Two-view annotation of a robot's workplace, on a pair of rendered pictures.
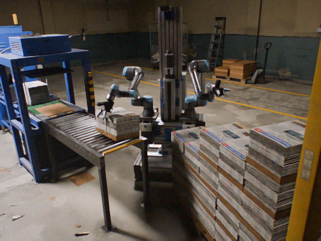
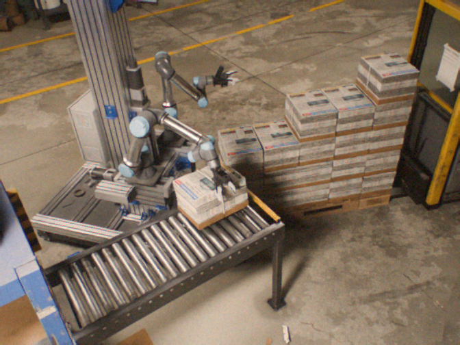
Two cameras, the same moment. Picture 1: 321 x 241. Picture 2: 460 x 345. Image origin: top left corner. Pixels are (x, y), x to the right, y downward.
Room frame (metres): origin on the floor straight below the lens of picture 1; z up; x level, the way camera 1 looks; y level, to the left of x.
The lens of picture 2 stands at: (2.12, 2.58, 2.86)
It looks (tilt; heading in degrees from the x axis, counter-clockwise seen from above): 38 degrees down; 280
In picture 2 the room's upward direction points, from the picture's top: 3 degrees counter-clockwise
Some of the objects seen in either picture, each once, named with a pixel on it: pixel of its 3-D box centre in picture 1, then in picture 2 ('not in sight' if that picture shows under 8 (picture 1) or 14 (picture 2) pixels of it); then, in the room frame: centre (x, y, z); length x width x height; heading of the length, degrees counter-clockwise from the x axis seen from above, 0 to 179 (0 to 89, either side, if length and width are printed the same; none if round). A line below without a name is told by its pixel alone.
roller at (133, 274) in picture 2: (77, 124); (129, 268); (3.04, 0.95, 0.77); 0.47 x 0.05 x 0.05; 132
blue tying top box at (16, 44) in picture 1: (40, 44); not in sight; (3.60, 1.45, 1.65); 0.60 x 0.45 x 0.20; 132
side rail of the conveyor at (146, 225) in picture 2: (109, 127); (152, 228); (3.01, 0.58, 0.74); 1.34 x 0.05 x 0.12; 42
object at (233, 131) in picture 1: (229, 131); (311, 103); (2.01, -0.55, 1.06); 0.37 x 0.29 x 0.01; 111
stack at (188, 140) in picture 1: (215, 192); (290, 171); (2.14, -0.50, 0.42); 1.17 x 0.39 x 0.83; 21
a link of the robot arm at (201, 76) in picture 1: (200, 84); (166, 87); (3.13, -0.50, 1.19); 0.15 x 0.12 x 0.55; 106
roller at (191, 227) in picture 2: (98, 135); (197, 234); (2.70, 0.64, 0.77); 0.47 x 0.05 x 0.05; 132
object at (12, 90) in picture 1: (24, 97); not in sight; (4.44, 2.21, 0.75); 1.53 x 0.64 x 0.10; 42
